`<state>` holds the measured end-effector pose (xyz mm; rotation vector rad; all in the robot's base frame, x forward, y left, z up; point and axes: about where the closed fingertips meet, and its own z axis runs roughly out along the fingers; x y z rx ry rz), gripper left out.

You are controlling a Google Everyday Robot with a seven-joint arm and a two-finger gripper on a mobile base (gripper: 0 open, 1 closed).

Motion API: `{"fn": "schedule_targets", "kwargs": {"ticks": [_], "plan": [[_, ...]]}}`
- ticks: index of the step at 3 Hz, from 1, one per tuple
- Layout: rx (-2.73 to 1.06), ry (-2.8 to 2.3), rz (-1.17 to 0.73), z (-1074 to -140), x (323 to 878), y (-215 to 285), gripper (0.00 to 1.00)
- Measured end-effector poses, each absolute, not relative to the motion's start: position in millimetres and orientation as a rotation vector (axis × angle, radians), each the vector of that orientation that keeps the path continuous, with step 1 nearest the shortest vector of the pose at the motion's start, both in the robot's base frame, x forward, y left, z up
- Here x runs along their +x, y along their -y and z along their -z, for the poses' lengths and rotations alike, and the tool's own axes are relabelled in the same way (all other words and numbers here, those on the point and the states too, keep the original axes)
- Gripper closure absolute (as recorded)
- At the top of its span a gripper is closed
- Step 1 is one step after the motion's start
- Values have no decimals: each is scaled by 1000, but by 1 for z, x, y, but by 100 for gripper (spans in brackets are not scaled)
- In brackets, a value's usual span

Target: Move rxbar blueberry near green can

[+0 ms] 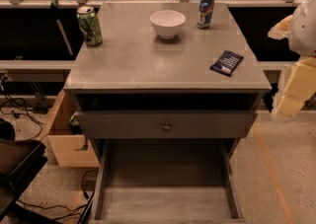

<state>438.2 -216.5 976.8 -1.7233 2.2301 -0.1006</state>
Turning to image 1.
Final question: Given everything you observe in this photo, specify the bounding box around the dark blue rxbar wrapper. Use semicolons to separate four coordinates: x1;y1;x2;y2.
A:
210;50;244;77

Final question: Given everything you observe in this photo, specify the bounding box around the white ceramic bowl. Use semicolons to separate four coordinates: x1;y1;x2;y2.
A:
150;10;186;39

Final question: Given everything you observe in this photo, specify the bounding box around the black floor cable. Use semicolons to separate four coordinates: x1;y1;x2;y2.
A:
16;168;99;224

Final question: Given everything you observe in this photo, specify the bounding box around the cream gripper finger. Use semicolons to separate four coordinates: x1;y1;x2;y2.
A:
268;15;292;40
273;56;316;118

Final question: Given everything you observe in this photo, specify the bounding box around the black bin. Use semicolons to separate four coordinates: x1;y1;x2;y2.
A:
0;139;47;219

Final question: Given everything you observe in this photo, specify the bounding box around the light wooden box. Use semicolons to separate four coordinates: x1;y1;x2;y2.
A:
40;91;99;168

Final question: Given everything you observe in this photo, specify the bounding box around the blue energy drink can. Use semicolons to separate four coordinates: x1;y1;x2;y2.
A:
197;0;214;29

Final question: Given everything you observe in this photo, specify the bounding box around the round brass drawer knob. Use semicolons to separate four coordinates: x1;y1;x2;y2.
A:
162;122;172;132

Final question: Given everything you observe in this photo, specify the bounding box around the black cable bundle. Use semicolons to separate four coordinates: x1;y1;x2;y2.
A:
0;83;45;141

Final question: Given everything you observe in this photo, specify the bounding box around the green soda can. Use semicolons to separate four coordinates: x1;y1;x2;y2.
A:
76;6;103;46

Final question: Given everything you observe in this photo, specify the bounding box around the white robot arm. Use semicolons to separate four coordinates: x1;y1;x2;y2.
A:
268;0;316;120

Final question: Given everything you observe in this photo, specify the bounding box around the grey upper drawer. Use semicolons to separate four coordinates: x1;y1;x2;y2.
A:
76;112;257;139

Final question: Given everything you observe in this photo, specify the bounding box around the open grey bottom drawer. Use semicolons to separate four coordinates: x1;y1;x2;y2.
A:
89;140;246;224

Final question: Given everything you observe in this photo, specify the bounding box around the grey wooden cabinet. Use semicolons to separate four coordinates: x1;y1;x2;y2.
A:
63;1;273;224

